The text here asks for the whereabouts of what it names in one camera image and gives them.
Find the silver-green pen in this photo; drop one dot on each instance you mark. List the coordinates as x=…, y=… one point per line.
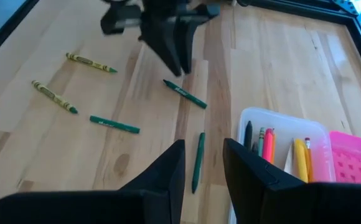
x=261, y=140

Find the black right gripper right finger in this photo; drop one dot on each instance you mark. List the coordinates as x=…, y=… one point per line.
x=261, y=193

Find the clear plastic supply box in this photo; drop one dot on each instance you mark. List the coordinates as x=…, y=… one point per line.
x=286, y=124

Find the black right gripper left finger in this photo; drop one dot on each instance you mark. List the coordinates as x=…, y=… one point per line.
x=137, y=202

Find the long black pen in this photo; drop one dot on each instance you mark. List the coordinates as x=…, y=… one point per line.
x=248, y=133

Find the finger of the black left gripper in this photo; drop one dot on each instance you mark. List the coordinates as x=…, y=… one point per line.
x=185, y=43
x=162, y=40

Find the green marker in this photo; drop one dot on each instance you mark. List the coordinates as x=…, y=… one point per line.
x=185, y=94
x=198, y=161
x=114, y=124

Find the yellow highlighter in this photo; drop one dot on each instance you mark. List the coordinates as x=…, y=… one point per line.
x=300, y=158

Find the green crayon yellow wrapper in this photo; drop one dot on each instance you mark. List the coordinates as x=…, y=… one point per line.
x=90, y=63
x=54, y=96

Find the pink perforated box lid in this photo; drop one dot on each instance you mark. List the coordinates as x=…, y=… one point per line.
x=354, y=161

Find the orange pencil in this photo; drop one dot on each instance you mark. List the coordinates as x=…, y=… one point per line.
x=274, y=149
x=308, y=158

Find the pink pen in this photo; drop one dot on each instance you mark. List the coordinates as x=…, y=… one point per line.
x=268, y=144

